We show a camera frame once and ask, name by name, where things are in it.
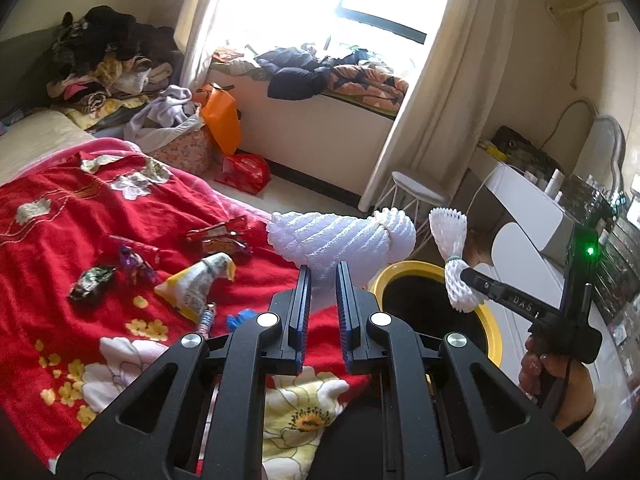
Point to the orange patterned quilt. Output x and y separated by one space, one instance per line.
370 80

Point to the red brown snack wrapper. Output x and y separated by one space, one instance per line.
227 250

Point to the orange bag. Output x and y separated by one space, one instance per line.
222 120

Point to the purple candy wrapper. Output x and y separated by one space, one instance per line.
134 265

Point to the beige bed sheet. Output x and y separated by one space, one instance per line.
30 135

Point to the cream curtain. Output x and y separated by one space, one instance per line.
200 20
440 85

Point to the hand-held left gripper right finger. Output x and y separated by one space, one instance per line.
342 320

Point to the red plastic bag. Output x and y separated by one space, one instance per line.
245 172

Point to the person's right forearm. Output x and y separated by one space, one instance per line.
577 425

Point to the dark brown snack wrapper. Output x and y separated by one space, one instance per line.
92 282

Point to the black bag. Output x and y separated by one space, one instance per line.
520 152

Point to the white oval framed mirror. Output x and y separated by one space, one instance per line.
605 145

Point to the large white foam fruit net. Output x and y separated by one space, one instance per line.
340 240

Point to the red white snack wrapper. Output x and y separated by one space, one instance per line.
215 232

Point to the grey bed headboard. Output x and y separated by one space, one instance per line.
25 60

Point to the person's right hand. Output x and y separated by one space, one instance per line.
535 367

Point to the row of cosmetic bottles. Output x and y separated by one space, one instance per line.
555 182

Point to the red floral blanket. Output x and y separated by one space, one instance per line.
75 240

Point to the blue snack wrapper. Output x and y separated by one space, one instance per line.
243 321

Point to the small orange cloth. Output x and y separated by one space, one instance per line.
226 55

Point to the pale lavender garment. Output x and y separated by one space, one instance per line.
160 115

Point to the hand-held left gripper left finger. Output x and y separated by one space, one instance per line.
301 320

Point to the white dressing table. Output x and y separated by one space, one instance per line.
530 200

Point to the small white foam fruit net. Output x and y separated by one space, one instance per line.
450 232

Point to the yellow rimmed black trash bin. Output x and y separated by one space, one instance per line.
492 330

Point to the pile of clothes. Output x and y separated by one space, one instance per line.
110 45

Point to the long red snack wrapper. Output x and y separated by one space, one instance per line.
137 245

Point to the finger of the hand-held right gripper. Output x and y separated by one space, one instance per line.
505 297

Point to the yellow white snack bag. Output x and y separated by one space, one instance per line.
197 285

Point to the dark navy jacket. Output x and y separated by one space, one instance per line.
295 77

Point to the floral fabric basket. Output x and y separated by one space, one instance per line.
185 154

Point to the white bay window ledge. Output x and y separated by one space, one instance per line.
310 125

